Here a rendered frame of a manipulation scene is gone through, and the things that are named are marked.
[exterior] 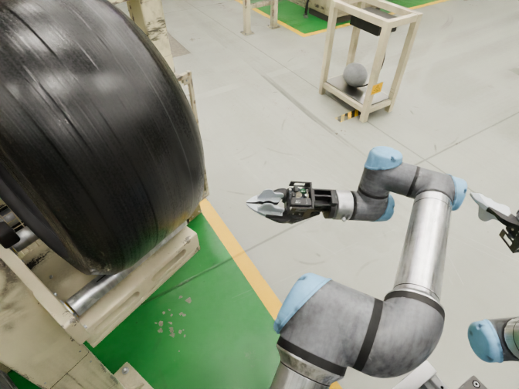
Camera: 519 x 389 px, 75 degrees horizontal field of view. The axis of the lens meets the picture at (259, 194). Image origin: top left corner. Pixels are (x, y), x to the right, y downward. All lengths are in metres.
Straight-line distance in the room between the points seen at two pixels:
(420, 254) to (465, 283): 1.48
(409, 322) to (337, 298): 0.11
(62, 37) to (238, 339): 1.44
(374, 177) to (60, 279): 0.85
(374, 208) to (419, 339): 0.37
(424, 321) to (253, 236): 1.53
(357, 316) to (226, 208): 1.71
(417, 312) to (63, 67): 0.63
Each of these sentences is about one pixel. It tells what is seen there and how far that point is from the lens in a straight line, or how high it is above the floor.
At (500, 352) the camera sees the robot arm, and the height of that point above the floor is 0.97.
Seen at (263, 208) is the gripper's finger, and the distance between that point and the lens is 0.81.
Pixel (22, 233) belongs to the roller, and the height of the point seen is 0.92.
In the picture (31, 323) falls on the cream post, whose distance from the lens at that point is 0.94.
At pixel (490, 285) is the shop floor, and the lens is 2.22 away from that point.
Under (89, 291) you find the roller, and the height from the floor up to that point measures 0.92.
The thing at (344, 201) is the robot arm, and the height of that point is 1.02.
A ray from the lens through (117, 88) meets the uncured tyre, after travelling 0.57.
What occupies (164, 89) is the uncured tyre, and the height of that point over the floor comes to 1.34.
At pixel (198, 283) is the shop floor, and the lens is 1.88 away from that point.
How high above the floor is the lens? 1.61
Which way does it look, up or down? 45 degrees down
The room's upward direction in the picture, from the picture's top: straight up
